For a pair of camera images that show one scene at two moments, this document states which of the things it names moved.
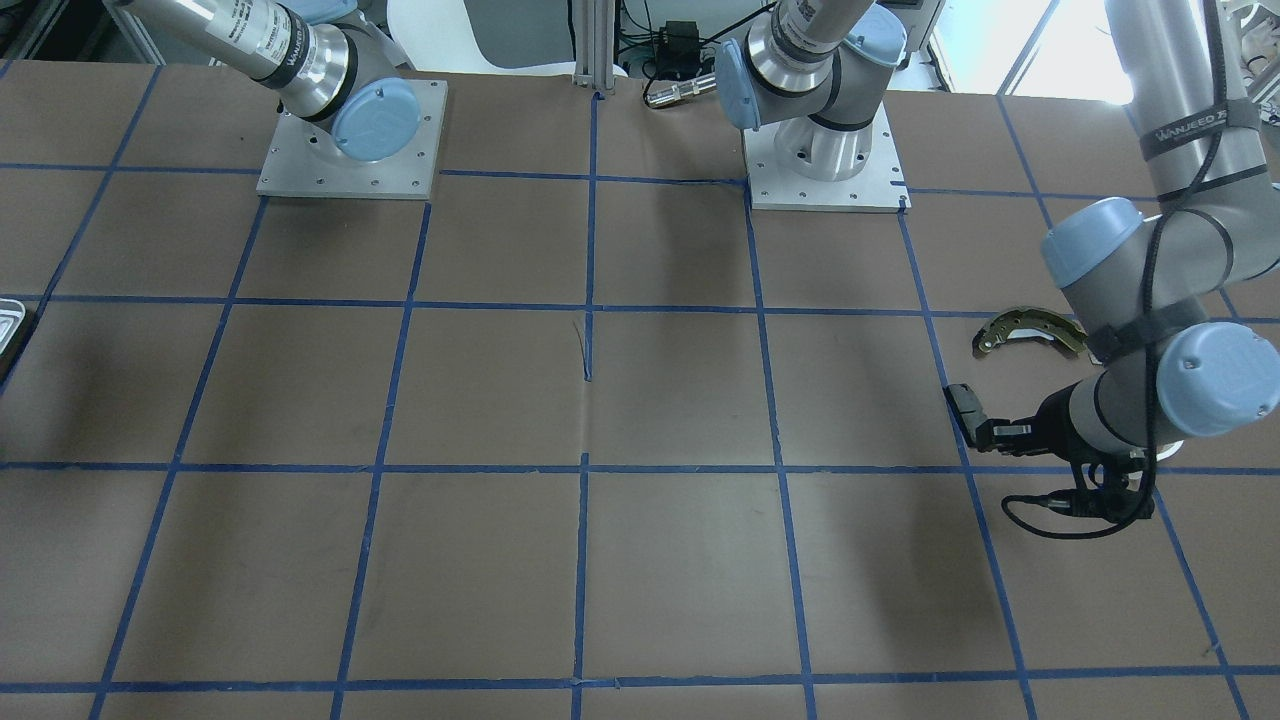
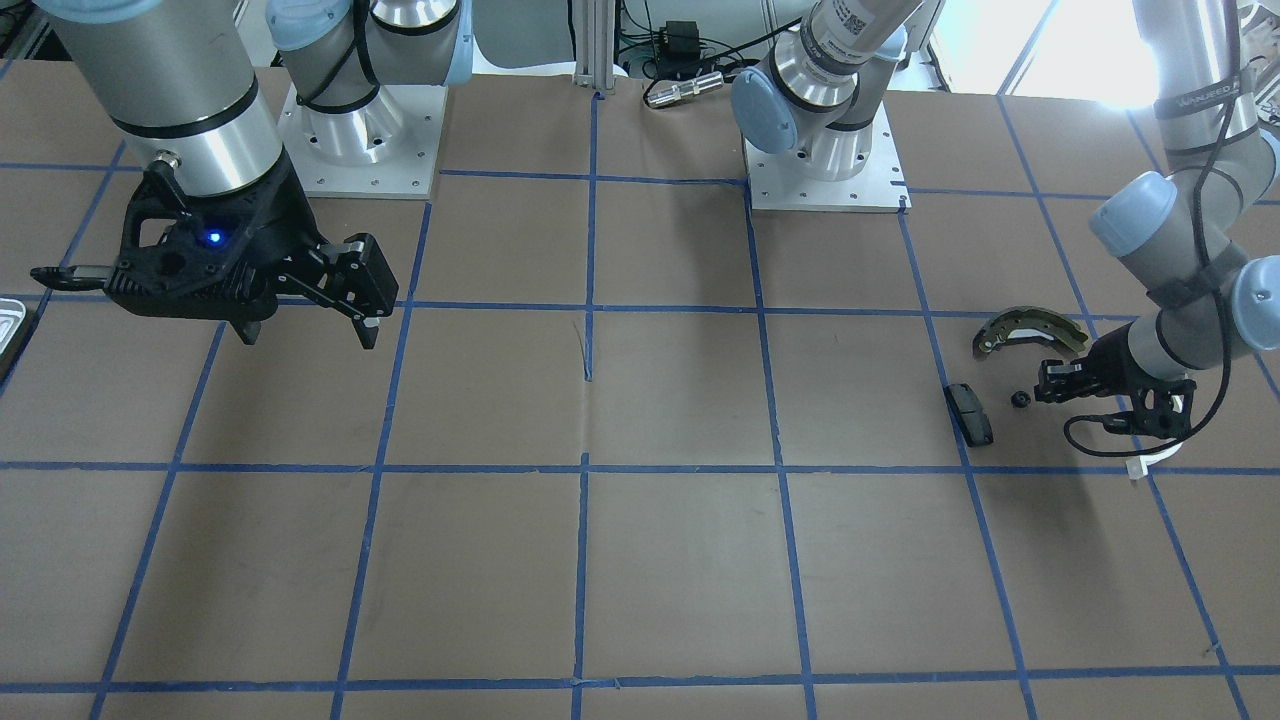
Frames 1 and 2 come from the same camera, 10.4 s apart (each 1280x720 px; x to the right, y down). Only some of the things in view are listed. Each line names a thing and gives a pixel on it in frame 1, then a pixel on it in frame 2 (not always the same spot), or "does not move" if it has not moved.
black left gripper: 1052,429 -> 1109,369
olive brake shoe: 1025,322 does not move
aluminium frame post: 594,64 does not move
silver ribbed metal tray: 12,312 does not move
